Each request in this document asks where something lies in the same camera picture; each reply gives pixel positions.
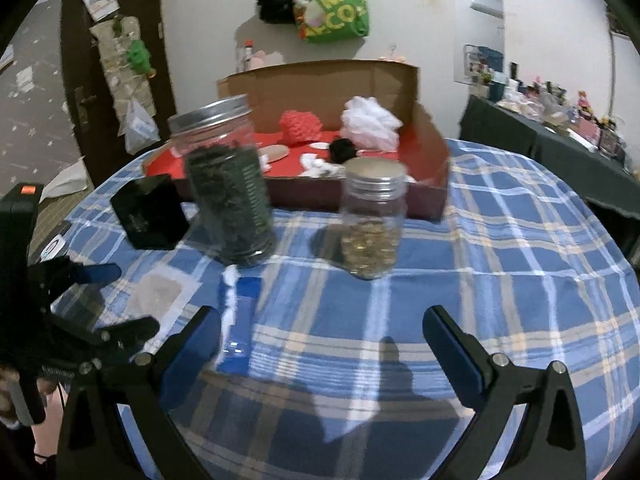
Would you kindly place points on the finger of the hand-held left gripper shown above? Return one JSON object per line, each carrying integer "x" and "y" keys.
{"x": 130, "y": 330}
{"x": 100, "y": 272}

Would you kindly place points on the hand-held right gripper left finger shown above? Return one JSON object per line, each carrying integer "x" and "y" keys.
{"x": 192, "y": 360}

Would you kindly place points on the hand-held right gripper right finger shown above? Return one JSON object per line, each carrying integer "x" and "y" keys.
{"x": 452, "y": 355}

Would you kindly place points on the brown round pad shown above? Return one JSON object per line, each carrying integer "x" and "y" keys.
{"x": 274, "y": 152}

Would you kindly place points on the grey white fluffy toy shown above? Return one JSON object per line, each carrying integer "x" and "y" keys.
{"x": 331, "y": 171}

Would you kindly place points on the white fluffy pom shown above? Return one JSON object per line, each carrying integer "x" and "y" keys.
{"x": 311, "y": 162}
{"x": 265, "y": 163}

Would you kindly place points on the black pompom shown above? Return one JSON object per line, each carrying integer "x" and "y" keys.
{"x": 342, "y": 151}

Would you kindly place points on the red-lined cardboard box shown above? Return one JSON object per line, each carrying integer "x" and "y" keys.
{"x": 350, "y": 90}

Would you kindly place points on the person's left hand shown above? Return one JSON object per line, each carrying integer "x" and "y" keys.
{"x": 6, "y": 390}

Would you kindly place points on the white round gadget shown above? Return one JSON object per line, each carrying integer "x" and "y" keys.
{"x": 54, "y": 247}

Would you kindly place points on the blue sachet packet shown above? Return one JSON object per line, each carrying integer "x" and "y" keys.
{"x": 245, "y": 310}

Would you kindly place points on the white paper sheet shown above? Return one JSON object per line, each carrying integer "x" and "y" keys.
{"x": 65, "y": 180}

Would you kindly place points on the black box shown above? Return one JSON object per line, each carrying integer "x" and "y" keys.
{"x": 150, "y": 210}

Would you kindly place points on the blue plaid tablecloth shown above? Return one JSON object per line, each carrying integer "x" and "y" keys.
{"x": 500, "y": 260}

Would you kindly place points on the glass jar with yellow contents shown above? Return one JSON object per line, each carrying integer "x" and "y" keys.
{"x": 372, "y": 240}

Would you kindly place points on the glass jar with dark contents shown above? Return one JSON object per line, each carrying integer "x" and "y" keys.
{"x": 225, "y": 200}

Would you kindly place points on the clear plastic bag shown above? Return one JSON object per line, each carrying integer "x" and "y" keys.
{"x": 141, "y": 130}

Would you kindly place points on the beige hanging paper strip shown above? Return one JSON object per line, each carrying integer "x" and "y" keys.
{"x": 112, "y": 62}

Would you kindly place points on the dark brown door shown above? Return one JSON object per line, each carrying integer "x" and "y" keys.
{"x": 75, "y": 35}

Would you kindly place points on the green plush toy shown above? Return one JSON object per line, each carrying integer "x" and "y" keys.
{"x": 138, "y": 57}

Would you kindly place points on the table with dark cloth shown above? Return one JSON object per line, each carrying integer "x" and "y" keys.
{"x": 525, "y": 135}

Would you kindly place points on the white mesh bath puff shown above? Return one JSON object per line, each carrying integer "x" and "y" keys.
{"x": 370, "y": 122}

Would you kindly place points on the red knitted ball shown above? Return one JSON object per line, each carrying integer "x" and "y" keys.
{"x": 300, "y": 127}

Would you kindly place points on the photo on door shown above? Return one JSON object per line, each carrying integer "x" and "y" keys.
{"x": 100, "y": 1}

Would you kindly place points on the orange-tipped stick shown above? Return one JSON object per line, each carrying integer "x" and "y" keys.
{"x": 244, "y": 55}

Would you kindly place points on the pink pig plush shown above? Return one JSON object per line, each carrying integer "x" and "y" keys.
{"x": 262, "y": 60}

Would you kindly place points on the cluster of cosmetic bottles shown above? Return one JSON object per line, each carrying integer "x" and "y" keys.
{"x": 575, "y": 110}

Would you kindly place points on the pink hanging plush toy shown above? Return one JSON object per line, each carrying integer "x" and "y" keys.
{"x": 390, "y": 58}

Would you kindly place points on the green tote bag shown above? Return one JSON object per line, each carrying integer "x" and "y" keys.
{"x": 340, "y": 10}

